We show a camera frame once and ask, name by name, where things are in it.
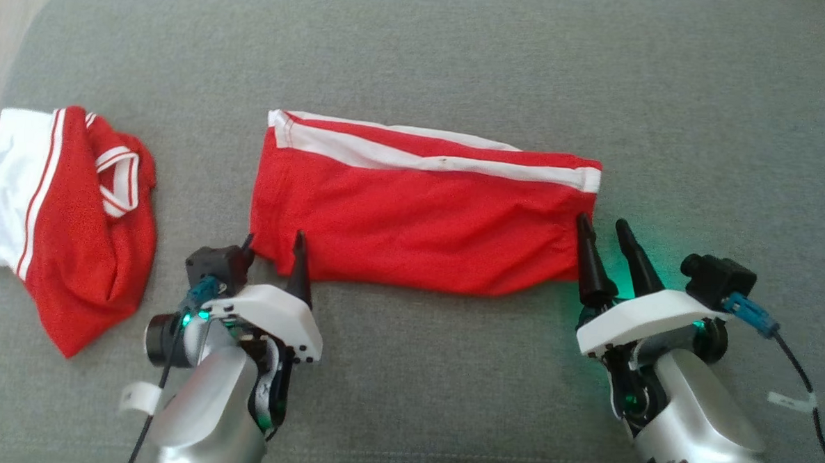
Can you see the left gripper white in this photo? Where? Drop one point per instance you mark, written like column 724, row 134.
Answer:
column 276, row 316

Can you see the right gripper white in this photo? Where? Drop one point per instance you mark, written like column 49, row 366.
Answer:
column 645, row 315

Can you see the red white-striped shorts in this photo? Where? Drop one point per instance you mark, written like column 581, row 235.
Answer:
column 420, row 225

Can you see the red white Bulls jersey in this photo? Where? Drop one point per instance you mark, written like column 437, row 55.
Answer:
column 84, row 245

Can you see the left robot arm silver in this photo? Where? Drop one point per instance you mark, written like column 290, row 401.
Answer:
column 210, row 410

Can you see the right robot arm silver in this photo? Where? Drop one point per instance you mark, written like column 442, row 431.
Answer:
column 703, row 425

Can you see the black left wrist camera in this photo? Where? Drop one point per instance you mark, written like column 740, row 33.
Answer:
column 216, row 265

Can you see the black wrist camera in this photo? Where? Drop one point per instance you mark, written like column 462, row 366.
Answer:
column 720, row 280
column 216, row 265

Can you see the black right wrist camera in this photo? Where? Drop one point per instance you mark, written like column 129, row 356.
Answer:
column 720, row 280

